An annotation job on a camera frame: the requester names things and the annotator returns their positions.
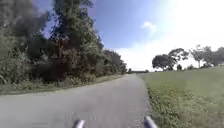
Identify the dense wood of trees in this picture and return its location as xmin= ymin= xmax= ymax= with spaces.
xmin=0 ymin=0 xmax=128 ymax=86

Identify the grass slope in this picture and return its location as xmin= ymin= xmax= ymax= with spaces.
xmin=137 ymin=65 xmax=224 ymax=128

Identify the row of trees on hill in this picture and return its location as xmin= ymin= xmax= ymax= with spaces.
xmin=151 ymin=44 xmax=224 ymax=72

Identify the grey asphalt path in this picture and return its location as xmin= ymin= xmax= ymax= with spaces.
xmin=0 ymin=73 xmax=155 ymax=128

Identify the robot's own part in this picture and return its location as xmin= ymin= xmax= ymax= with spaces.
xmin=73 ymin=119 xmax=86 ymax=128
xmin=143 ymin=115 xmax=158 ymax=128

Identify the grass verge strip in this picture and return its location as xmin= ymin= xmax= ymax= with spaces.
xmin=0 ymin=73 xmax=125 ymax=96

